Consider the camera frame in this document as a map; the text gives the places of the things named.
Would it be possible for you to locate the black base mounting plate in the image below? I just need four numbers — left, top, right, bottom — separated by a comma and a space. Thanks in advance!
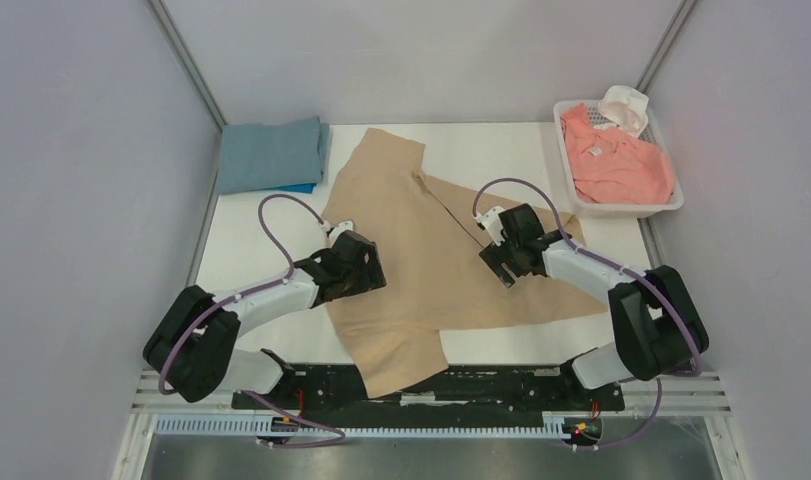
265, 363, 625, 428

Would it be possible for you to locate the white plastic basket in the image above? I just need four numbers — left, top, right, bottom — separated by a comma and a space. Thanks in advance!
553, 100, 684, 219

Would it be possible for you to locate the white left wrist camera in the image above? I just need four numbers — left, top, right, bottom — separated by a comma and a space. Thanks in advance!
321, 220, 354, 244

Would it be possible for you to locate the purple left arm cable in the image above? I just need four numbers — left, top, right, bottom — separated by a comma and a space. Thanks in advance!
156, 193, 330, 397

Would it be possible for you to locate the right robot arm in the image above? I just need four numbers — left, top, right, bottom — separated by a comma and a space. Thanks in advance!
474, 204, 709, 408

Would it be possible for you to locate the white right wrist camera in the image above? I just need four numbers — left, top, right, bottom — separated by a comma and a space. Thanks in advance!
474, 206, 505, 245

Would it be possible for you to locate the beige t shirt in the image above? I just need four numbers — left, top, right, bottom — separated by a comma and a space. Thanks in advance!
323, 128, 606, 398

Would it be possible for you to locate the folded bright blue t shirt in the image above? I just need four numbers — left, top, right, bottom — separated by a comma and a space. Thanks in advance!
271, 183, 316, 194

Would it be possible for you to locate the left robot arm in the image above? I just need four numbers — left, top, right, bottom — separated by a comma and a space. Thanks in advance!
143, 222, 386, 408

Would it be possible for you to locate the white t shirt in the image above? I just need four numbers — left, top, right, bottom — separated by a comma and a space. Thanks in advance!
596, 85, 649, 138

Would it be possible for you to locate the white slotted cable duct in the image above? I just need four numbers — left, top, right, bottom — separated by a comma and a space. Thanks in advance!
154, 414, 571, 441

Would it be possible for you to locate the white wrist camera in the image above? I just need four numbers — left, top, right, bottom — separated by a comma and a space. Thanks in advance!
321, 220, 354, 244
474, 206, 505, 245

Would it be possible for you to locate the folded grey-blue t shirt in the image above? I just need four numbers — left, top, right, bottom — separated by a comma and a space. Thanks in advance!
215, 117, 330, 195

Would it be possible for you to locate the pink t shirt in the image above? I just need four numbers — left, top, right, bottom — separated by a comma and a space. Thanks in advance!
560, 104, 676, 205

